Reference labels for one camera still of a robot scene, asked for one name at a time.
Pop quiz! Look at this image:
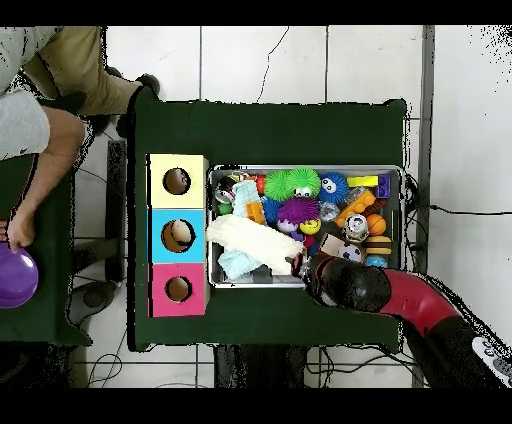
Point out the person's hand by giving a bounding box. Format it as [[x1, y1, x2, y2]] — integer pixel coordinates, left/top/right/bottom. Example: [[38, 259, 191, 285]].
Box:
[[0, 211, 37, 251]]

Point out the cream knitted cloth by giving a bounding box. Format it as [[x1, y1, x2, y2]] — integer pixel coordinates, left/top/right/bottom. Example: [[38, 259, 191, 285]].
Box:
[[205, 214, 305, 276]]

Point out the wooden box with three holes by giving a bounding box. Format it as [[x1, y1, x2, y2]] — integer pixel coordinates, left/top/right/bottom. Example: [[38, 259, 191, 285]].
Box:
[[145, 153, 211, 319]]

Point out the silver mesh bin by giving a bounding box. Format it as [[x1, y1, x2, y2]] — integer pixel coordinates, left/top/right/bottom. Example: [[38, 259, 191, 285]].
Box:
[[206, 163, 406, 289]]

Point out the purple bowl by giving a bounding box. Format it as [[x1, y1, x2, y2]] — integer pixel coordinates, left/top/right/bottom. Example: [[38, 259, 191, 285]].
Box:
[[0, 243, 40, 309]]

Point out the dark green table cloth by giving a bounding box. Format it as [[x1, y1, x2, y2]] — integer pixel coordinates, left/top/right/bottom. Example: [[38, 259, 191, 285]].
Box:
[[0, 91, 93, 347], [126, 85, 409, 353]]

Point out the black stand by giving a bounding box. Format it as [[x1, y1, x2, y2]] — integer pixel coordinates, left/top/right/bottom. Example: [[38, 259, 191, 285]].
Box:
[[65, 139, 128, 327]]

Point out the person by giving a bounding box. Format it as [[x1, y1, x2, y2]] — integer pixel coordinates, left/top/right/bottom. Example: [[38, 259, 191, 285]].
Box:
[[0, 25, 161, 161]]

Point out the light blue knitted cloth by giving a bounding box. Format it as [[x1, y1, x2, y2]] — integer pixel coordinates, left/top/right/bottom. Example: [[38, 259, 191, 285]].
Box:
[[217, 179, 263, 281]]

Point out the orange plastic building block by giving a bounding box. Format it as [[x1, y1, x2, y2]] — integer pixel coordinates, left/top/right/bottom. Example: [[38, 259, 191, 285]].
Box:
[[245, 201, 267, 225]]

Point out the purple spiky toy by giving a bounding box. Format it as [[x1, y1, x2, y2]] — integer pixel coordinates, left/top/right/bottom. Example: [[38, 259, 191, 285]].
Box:
[[276, 196, 320, 224]]

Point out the large green spiky ball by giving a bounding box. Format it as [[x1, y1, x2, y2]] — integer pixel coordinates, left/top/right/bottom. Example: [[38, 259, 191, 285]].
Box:
[[285, 167, 322, 199]]

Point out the blue spiky ball with eyes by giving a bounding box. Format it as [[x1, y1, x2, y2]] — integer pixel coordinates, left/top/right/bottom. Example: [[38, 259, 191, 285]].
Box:
[[318, 171, 350, 204]]

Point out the small soccer ball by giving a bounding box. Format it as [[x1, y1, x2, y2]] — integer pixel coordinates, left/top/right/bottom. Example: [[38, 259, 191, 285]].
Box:
[[337, 243, 363, 263]]

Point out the silver drink can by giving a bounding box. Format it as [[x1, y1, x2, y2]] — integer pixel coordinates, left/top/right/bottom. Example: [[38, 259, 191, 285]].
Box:
[[343, 213, 369, 243]]

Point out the long orange building block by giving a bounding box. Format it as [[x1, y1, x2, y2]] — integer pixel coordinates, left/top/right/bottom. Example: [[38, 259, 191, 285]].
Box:
[[334, 189, 377, 228]]

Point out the orange toy basketball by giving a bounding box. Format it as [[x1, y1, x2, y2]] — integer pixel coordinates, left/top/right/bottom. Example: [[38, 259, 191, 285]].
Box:
[[366, 213, 388, 236]]

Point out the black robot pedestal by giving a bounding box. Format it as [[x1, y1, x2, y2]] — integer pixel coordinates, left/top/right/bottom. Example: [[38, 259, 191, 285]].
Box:
[[213, 343, 309, 388]]

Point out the black cable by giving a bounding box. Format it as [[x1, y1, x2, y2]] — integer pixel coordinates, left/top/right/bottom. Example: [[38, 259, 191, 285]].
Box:
[[429, 204, 512, 216]]

